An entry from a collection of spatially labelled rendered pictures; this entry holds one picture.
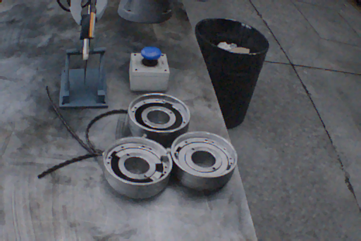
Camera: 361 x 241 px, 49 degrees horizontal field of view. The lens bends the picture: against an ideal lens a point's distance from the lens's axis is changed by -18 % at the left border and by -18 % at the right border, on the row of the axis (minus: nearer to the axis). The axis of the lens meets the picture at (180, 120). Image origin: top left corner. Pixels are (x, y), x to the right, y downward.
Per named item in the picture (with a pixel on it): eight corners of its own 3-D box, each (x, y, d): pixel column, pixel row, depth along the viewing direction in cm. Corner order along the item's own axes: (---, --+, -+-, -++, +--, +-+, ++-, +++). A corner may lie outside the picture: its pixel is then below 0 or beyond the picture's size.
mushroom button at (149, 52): (159, 76, 92) (163, 55, 89) (139, 76, 91) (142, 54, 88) (157, 65, 95) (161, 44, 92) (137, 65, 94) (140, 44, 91)
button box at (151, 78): (166, 91, 93) (170, 70, 90) (130, 91, 91) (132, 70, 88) (162, 69, 99) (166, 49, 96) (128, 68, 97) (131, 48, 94)
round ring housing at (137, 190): (180, 172, 76) (183, 153, 74) (149, 212, 68) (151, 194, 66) (123, 146, 79) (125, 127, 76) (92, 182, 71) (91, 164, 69)
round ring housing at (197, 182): (239, 162, 80) (245, 144, 77) (219, 203, 72) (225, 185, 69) (182, 141, 82) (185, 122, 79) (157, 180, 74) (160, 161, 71)
